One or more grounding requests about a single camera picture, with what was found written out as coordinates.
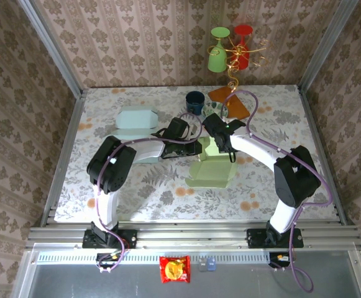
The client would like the green paper box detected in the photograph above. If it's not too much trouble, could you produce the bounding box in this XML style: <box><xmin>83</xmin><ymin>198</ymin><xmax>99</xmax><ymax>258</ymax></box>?
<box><xmin>185</xmin><ymin>136</ymin><xmax>239</xmax><ymax>189</ymax></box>

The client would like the light blue paper box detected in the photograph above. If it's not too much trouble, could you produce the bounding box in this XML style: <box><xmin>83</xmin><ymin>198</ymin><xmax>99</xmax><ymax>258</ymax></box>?
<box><xmin>101</xmin><ymin>106</ymin><xmax>165</xmax><ymax>165</ymax></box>

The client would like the leaf pattern bowl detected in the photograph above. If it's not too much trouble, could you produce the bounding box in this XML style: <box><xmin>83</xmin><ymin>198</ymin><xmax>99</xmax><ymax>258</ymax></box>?
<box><xmin>201</xmin><ymin>101</ymin><xmax>229</xmax><ymax>120</ymax></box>

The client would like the dark blue mug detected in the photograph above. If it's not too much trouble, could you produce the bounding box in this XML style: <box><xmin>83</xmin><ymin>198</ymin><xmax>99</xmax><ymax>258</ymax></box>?
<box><xmin>185</xmin><ymin>91</ymin><xmax>206</xmax><ymax>115</ymax></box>

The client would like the floral tablecloth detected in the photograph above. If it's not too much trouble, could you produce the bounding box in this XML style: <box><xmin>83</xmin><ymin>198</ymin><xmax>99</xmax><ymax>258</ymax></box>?
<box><xmin>54</xmin><ymin>84</ymin><xmax>339</xmax><ymax>223</ymax></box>

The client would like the green wine glass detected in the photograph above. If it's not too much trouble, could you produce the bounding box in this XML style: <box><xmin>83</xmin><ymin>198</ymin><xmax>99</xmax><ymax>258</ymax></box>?
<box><xmin>207</xmin><ymin>26</ymin><xmax>231</xmax><ymax>74</ymax></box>

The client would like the red wine glass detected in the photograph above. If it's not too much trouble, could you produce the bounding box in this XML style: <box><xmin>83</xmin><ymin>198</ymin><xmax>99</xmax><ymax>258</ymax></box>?
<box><xmin>229</xmin><ymin>24</ymin><xmax>254</xmax><ymax>71</ymax></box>

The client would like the red snack packet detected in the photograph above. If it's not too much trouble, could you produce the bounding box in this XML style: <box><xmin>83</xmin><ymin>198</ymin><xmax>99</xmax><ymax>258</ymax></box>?
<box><xmin>159</xmin><ymin>255</ymin><xmax>191</xmax><ymax>284</ymax></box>

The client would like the grey metal shelf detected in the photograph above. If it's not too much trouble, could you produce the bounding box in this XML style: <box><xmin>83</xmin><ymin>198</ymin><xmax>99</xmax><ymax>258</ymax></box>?
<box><xmin>11</xmin><ymin>246</ymin><xmax>361</xmax><ymax>298</ymax></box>

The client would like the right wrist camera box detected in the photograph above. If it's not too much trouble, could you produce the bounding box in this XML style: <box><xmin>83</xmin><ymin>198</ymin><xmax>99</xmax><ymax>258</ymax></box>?
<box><xmin>202</xmin><ymin>113</ymin><xmax>227</xmax><ymax>133</ymax></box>

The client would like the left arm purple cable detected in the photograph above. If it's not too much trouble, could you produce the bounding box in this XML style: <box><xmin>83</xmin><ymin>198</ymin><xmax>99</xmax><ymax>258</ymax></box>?
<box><xmin>93</xmin><ymin>112</ymin><xmax>203</xmax><ymax>274</ymax></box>

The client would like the gold wire glass rack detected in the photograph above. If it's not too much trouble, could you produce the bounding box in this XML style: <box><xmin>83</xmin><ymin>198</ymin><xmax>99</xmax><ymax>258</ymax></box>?
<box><xmin>207</xmin><ymin>38</ymin><xmax>276</xmax><ymax>120</ymax></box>

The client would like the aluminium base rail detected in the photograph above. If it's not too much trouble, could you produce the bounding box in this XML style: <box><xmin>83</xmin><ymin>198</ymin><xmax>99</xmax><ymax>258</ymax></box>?
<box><xmin>26</xmin><ymin>220</ymin><xmax>361</xmax><ymax>250</ymax></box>

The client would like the right aluminium side rail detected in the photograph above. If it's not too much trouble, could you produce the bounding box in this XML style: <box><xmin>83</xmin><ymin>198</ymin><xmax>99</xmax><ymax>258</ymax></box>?
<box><xmin>296</xmin><ymin>85</ymin><xmax>349</xmax><ymax>226</ymax></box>

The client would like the aluminium side rail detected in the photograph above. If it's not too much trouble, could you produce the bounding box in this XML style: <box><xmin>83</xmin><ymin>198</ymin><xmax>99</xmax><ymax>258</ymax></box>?
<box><xmin>296</xmin><ymin>85</ymin><xmax>349</xmax><ymax>226</ymax></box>
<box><xmin>40</xmin><ymin>89</ymin><xmax>89</xmax><ymax>227</ymax></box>

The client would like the slotted cable duct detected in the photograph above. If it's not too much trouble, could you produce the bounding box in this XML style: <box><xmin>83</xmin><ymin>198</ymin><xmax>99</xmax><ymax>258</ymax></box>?
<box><xmin>32</xmin><ymin>250</ymin><xmax>355</xmax><ymax>265</ymax></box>

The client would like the right arm cable connector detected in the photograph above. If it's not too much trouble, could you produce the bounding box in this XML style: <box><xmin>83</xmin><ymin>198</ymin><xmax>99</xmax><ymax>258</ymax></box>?
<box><xmin>268</xmin><ymin>251</ymin><xmax>296</xmax><ymax>269</ymax></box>

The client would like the arm cable connector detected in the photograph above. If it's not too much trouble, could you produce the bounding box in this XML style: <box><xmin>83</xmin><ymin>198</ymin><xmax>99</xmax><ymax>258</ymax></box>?
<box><xmin>268</xmin><ymin>251</ymin><xmax>296</xmax><ymax>269</ymax></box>
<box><xmin>96</xmin><ymin>252</ymin><xmax>122</xmax><ymax>270</ymax></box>

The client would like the left aluminium side rail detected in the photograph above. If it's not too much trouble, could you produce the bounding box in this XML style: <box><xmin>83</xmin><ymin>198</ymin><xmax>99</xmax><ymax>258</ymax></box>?
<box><xmin>40</xmin><ymin>89</ymin><xmax>89</xmax><ymax>227</ymax></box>

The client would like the left arm cable connector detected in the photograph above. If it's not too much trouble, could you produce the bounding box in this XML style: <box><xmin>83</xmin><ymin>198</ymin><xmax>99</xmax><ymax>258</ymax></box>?
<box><xmin>96</xmin><ymin>252</ymin><xmax>122</xmax><ymax>270</ymax></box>

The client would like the right aluminium corner post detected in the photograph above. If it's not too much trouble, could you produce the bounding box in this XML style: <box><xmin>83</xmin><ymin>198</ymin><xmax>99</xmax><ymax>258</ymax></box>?
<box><xmin>298</xmin><ymin>0</ymin><xmax>360</xmax><ymax>93</ymax></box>

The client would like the aluminium corner post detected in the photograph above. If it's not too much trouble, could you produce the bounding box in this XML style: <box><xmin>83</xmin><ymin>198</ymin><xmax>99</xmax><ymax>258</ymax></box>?
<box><xmin>298</xmin><ymin>0</ymin><xmax>360</xmax><ymax>93</ymax></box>
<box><xmin>17</xmin><ymin>0</ymin><xmax>85</xmax><ymax>97</ymax></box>

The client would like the left aluminium corner post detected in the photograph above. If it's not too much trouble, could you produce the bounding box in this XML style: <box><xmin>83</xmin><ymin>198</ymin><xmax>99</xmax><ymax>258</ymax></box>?
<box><xmin>17</xmin><ymin>0</ymin><xmax>85</xmax><ymax>97</ymax></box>

